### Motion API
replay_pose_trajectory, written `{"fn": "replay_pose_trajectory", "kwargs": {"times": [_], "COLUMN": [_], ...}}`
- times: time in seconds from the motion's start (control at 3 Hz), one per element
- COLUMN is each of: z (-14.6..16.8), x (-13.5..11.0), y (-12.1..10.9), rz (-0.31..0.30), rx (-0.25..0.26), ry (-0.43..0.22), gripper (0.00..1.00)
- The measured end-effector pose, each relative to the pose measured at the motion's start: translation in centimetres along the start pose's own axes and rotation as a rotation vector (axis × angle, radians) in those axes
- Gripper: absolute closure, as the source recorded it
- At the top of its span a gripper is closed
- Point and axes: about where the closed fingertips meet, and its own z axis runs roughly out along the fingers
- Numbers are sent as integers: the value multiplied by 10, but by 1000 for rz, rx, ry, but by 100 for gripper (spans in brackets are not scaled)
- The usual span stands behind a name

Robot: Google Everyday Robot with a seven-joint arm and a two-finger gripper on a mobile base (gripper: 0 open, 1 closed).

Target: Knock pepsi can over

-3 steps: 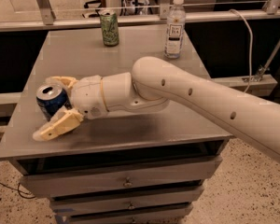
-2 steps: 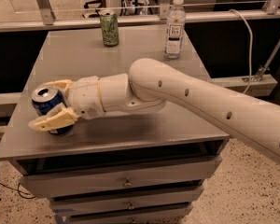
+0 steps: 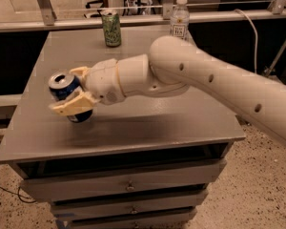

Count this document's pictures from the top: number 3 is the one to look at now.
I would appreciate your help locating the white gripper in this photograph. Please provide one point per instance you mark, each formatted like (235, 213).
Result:
(102, 80)

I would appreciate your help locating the clear water bottle white cap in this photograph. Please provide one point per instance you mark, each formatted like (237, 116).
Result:
(179, 20)

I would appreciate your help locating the blue pepsi can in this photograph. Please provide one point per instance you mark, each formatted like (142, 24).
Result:
(62, 85)

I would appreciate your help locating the top grey drawer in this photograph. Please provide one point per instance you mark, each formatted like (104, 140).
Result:
(124, 181)

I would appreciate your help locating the green soda can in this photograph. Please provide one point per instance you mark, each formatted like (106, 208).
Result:
(111, 27)

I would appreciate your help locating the bottom grey drawer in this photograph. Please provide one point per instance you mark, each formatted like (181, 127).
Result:
(138, 221)

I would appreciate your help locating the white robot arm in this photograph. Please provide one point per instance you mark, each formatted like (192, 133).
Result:
(170, 68)

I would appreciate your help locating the middle grey drawer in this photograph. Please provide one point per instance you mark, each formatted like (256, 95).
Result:
(129, 204)

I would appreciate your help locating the grey drawer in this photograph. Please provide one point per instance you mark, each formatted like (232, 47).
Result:
(124, 181)
(129, 204)
(138, 221)

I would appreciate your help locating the grey drawer cabinet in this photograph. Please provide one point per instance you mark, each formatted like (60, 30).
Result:
(139, 132)

